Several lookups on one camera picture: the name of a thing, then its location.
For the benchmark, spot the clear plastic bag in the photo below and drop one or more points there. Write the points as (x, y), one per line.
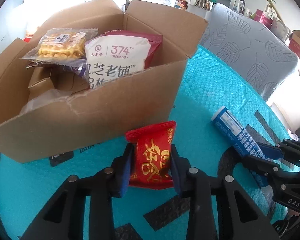
(43, 99)

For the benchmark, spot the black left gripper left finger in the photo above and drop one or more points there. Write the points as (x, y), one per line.
(62, 217)

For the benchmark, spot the person right hand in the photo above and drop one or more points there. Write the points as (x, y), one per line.
(291, 213)

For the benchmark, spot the red candy packet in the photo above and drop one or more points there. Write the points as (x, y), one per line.
(152, 155)

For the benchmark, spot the white red plum drink bag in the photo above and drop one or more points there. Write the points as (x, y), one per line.
(119, 53)

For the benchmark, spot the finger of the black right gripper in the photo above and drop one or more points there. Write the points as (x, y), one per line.
(288, 150)
(271, 170)

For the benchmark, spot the brown cardboard box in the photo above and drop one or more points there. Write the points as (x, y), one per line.
(112, 99)

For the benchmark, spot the grey leaf pattern chair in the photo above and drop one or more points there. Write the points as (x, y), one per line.
(249, 48)

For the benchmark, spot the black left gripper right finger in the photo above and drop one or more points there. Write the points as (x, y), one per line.
(219, 207)

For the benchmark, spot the waffle cookie clear packet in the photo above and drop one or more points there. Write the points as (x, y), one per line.
(62, 46)

